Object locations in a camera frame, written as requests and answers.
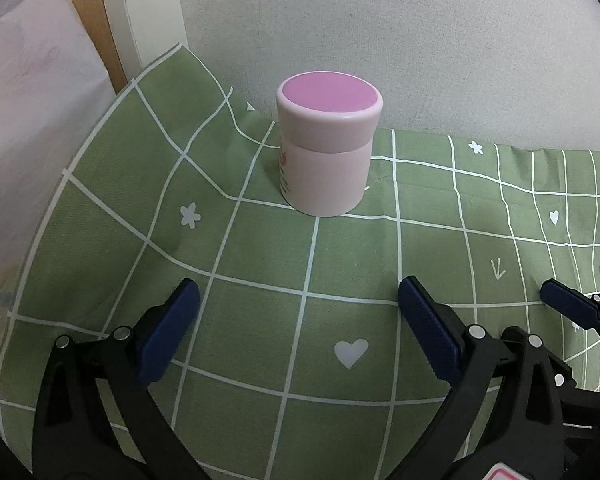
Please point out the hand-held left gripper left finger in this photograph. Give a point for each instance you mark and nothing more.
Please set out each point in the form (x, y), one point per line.
(170, 330)

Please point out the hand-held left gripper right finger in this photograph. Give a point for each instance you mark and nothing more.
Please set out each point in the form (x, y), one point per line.
(430, 330)

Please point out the pink jar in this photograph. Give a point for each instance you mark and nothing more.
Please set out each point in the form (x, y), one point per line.
(325, 170)

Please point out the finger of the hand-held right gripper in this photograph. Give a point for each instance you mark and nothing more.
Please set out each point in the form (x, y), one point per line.
(585, 402)
(570, 305)

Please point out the white plastic bag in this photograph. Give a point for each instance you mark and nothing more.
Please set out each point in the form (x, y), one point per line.
(30, 135)

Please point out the green checked tablecloth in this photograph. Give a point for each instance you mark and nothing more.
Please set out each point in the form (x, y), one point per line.
(260, 245)

